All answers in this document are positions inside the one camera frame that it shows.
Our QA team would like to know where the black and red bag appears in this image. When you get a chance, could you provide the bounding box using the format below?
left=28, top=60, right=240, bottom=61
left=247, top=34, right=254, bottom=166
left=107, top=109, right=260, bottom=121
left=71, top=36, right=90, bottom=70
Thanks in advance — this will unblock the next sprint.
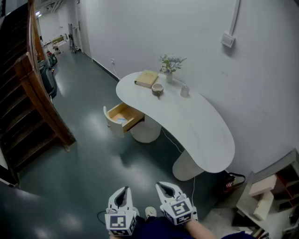
left=219, top=170, right=246, bottom=195

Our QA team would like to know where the person's right forearm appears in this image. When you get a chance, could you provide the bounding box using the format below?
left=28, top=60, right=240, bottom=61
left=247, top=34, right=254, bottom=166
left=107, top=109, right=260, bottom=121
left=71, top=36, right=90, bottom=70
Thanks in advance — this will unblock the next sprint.
left=185, top=218, right=219, bottom=239

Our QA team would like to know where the person's navy clothing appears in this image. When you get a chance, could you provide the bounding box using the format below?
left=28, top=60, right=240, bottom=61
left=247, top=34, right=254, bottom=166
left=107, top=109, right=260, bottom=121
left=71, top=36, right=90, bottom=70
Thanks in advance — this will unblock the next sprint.
left=132, top=216, right=259, bottom=239

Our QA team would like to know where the white curved table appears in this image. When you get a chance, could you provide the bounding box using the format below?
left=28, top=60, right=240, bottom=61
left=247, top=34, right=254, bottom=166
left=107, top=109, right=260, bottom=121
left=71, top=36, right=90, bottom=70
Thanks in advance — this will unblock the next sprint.
left=115, top=71, right=235, bottom=182

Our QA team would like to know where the grey shelf unit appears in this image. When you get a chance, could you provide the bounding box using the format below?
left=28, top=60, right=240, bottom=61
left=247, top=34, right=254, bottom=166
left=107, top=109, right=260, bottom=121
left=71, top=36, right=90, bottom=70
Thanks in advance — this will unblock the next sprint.
left=235, top=148, right=299, bottom=239

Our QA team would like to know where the blue and white flower bouquet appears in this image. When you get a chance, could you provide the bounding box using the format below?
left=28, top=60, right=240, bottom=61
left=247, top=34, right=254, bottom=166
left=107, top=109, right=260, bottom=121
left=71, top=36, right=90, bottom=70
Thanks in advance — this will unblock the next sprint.
left=159, top=54, right=187, bottom=75

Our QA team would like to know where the dark wooden staircase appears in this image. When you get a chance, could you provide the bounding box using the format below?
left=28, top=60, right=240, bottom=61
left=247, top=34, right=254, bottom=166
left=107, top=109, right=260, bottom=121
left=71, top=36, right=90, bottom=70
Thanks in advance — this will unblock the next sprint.
left=0, top=0, right=77, bottom=185

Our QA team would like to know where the tan hardcover book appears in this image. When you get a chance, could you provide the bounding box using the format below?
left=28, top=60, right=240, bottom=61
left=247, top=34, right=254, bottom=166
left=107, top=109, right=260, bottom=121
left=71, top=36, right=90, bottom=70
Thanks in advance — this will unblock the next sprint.
left=134, top=70, right=159, bottom=89

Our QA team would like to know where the beige ceramic cup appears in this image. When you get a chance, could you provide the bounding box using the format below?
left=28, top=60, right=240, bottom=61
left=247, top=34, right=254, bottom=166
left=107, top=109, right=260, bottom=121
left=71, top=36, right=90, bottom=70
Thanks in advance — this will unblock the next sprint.
left=151, top=83, right=164, bottom=98

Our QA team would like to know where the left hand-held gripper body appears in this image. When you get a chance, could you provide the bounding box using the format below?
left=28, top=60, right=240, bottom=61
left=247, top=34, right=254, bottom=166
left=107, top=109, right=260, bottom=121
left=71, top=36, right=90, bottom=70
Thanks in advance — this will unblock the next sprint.
left=104, top=206, right=140, bottom=236

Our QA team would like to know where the grey wall switch box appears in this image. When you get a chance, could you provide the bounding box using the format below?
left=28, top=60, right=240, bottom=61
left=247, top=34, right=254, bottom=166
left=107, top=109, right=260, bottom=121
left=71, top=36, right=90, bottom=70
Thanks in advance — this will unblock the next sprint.
left=220, top=33, right=236, bottom=49

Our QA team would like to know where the black bin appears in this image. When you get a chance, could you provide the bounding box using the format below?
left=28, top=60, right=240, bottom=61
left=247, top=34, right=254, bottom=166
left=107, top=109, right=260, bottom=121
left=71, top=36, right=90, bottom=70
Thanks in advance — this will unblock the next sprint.
left=38, top=65, right=58, bottom=99

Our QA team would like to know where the cream box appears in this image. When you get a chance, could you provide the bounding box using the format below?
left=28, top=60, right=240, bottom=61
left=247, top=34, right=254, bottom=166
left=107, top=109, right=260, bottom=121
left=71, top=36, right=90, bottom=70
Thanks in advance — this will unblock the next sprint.
left=253, top=191, right=275, bottom=221

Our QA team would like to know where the white wall cable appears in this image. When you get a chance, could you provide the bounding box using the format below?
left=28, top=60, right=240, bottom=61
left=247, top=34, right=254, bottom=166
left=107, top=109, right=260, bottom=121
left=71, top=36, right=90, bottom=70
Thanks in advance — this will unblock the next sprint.
left=113, top=63, right=121, bottom=81

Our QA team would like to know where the pink box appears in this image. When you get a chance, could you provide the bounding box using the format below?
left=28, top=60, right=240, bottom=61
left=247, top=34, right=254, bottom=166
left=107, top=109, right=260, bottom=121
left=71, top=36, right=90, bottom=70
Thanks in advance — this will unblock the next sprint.
left=248, top=174, right=278, bottom=197

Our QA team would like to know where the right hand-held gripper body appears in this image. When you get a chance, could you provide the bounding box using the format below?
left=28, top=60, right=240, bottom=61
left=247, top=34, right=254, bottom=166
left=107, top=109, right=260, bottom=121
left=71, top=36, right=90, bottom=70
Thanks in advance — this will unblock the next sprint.
left=160, top=195, right=199, bottom=226

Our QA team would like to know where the white cable under table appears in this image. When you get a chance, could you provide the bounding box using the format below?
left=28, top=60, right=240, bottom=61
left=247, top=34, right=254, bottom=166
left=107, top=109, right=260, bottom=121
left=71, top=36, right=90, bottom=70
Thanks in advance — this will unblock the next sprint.
left=160, top=128, right=196, bottom=208

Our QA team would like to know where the red and black machine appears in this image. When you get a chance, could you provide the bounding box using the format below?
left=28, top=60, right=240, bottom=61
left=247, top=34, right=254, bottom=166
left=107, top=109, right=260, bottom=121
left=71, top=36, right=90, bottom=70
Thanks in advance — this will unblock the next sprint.
left=45, top=50, right=58, bottom=69

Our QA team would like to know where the person's white shoe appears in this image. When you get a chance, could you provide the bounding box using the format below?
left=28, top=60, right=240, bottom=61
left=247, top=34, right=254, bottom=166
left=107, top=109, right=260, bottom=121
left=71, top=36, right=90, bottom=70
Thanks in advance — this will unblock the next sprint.
left=144, top=206, right=157, bottom=219

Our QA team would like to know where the white wall conduit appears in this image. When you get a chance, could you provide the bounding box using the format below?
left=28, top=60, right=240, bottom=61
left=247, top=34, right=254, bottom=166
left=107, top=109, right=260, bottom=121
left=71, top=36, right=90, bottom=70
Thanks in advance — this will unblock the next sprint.
left=228, top=0, right=242, bottom=36

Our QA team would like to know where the wooden drawer with white front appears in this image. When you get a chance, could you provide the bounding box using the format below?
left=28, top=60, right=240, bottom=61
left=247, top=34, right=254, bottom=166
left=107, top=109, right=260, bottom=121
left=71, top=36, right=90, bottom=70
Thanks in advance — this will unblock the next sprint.
left=103, top=102, right=146, bottom=139

